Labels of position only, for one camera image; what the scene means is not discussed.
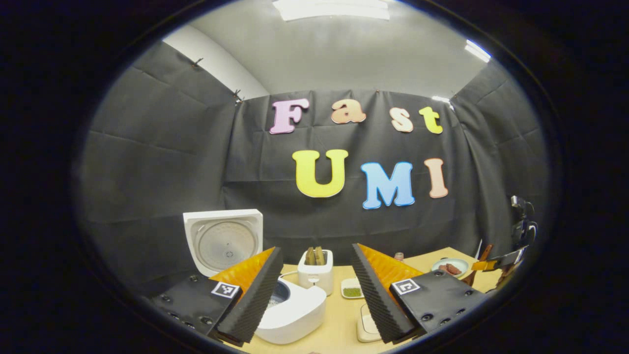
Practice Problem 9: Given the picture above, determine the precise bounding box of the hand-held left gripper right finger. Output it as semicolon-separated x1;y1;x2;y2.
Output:
350;242;488;345

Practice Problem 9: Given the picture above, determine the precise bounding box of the cream tray of rice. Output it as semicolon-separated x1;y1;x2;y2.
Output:
357;303;383;343

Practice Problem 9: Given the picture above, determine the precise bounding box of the black backdrop cloth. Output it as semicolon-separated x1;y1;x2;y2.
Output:
76;39;553;295

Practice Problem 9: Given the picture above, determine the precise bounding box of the white divided snack dish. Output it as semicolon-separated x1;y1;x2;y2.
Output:
341;278;365;299

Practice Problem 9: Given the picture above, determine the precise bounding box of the small ceiling light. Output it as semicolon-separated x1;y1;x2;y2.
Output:
464;39;492;63

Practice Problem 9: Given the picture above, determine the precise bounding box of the large ceiling light panel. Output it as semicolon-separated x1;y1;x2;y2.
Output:
273;0;391;21

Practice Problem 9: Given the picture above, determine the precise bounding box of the white toaster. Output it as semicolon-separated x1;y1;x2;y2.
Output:
297;248;334;296

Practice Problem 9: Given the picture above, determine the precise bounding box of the pale green plate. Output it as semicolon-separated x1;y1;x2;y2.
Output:
431;258;470;280

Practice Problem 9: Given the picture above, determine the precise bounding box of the white rice cooker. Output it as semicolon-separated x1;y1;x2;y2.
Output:
183;209;328;345

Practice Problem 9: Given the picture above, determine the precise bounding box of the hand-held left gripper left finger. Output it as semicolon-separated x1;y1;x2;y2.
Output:
149;246;285;345

